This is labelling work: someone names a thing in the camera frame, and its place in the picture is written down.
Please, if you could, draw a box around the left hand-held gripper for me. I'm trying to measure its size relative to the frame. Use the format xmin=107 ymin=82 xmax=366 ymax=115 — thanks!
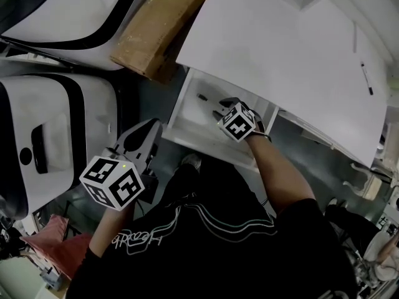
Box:
xmin=79 ymin=118 xmax=165 ymax=211

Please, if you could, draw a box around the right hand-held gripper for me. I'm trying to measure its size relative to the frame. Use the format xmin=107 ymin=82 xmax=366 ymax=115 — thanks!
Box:
xmin=212 ymin=97 xmax=266 ymax=143

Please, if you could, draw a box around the white drawer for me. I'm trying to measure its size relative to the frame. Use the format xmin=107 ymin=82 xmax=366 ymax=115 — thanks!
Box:
xmin=161 ymin=67 xmax=280 ymax=171

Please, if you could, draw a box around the black and white marker pen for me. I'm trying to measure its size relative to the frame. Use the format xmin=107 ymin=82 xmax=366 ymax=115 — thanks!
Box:
xmin=360 ymin=61 xmax=375 ymax=97

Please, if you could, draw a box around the person's left forearm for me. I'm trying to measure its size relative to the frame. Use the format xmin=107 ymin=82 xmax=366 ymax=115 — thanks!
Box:
xmin=89 ymin=202 xmax=135 ymax=258

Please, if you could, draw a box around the person's right forearm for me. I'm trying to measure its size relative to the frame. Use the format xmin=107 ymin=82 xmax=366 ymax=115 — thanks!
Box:
xmin=247 ymin=131 xmax=316 ymax=215

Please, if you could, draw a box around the white desk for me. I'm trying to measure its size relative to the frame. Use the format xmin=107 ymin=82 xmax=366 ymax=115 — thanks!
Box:
xmin=175 ymin=0 xmax=394 ymax=168

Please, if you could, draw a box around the person's grey shoe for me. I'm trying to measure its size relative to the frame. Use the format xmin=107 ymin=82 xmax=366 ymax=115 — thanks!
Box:
xmin=176 ymin=153 xmax=202 ymax=171

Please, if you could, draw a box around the white machine with black slot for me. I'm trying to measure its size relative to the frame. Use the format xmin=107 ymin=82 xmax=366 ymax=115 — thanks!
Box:
xmin=0 ymin=72 xmax=118 ymax=221

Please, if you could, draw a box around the red cloth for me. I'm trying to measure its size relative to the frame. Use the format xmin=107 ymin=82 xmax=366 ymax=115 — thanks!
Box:
xmin=19 ymin=214 xmax=94 ymax=282

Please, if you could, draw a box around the brown cardboard box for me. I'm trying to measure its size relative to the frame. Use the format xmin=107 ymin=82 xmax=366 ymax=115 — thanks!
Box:
xmin=109 ymin=0 xmax=218 ymax=85

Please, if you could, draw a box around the person's black printed shirt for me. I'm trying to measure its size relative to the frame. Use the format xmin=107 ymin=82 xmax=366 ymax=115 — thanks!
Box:
xmin=65 ymin=156 xmax=359 ymax=299

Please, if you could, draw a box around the white ornate furniture piece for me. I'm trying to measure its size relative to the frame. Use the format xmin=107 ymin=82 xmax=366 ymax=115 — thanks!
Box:
xmin=342 ymin=163 xmax=385 ymax=202

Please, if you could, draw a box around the white machine with black stripe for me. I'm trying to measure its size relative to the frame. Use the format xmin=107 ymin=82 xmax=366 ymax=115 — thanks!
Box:
xmin=0 ymin=0 xmax=147 ymax=72

